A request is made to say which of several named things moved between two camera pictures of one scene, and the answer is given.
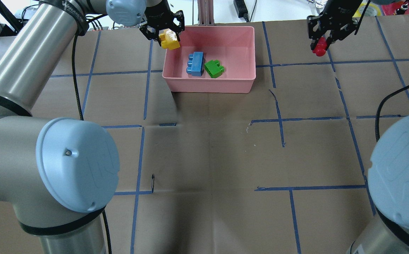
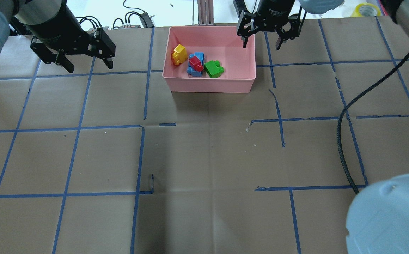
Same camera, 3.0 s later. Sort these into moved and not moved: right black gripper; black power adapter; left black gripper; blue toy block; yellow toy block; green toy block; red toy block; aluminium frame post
Moved: left black gripper; red toy block; yellow toy block; right black gripper
Not moved: aluminium frame post; black power adapter; blue toy block; green toy block
